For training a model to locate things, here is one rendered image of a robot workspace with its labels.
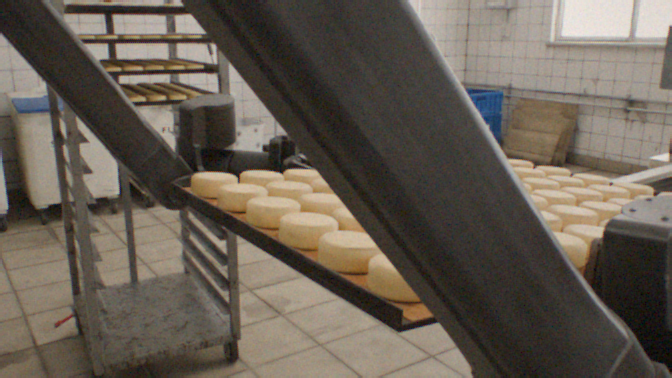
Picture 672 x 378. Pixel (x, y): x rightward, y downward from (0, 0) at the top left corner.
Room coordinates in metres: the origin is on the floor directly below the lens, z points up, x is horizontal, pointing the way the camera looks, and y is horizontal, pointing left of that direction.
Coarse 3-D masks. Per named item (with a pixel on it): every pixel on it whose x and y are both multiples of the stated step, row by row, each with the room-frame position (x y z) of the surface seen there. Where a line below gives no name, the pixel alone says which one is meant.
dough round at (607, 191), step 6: (588, 186) 0.76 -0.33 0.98; (594, 186) 0.76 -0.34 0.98; (600, 186) 0.76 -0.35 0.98; (606, 186) 0.76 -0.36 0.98; (612, 186) 0.76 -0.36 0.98; (600, 192) 0.73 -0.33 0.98; (606, 192) 0.73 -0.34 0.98; (612, 192) 0.73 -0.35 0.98; (618, 192) 0.73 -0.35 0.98; (624, 192) 0.73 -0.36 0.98; (606, 198) 0.73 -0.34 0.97
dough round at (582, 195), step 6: (564, 192) 0.71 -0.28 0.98; (570, 192) 0.70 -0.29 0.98; (576, 192) 0.70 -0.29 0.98; (582, 192) 0.71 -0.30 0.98; (588, 192) 0.71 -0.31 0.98; (594, 192) 0.71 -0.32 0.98; (576, 198) 0.69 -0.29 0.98; (582, 198) 0.69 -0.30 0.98; (588, 198) 0.69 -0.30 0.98; (594, 198) 0.69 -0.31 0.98; (600, 198) 0.70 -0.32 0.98; (576, 204) 0.69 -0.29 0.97
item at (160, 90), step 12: (120, 84) 2.31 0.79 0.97; (132, 84) 2.32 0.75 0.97; (144, 84) 2.28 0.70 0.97; (156, 84) 2.35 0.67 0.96; (168, 84) 2.28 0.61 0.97; (132, 96) 1.87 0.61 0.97; (144, 96) 1.95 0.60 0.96; (156, 96) 1.87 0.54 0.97; (168, 96) 1.92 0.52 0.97; (180, 96) 1.88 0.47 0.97; (192, 96) 1.91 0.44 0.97
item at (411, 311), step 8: (208, 200) 0.61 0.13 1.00; (216, 200) 0.61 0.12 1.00; (240, 216) 0.55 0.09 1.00; (264, 232) 0.51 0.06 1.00; (272, 232) 0.51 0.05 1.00; (560, 232) 0.58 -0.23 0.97; (312, 256) 0.45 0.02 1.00; (584, 264) 0.48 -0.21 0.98; (336, 272) 0.41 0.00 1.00; (352, 280) 0.40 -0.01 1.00; (360, 280) 0.40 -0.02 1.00; (368, 288) 0.39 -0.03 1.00; (400, 304) 0.36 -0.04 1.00; (408, 304) 0.36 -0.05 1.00; (416, 304) 0.36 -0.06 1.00; (424, 304) 0.36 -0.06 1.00; (408, 312) 0.35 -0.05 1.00; (416, 312) 0.35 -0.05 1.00; (424, 312) 0.35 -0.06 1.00; (408, 320) 0.34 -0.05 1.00
